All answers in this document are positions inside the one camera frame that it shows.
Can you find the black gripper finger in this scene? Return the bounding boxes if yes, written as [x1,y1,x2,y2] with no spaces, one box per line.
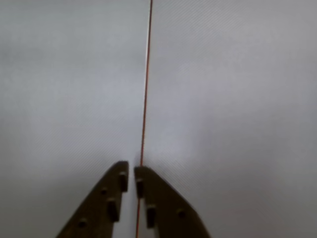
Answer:
[134,166,212,238]
[56,161,129,238]

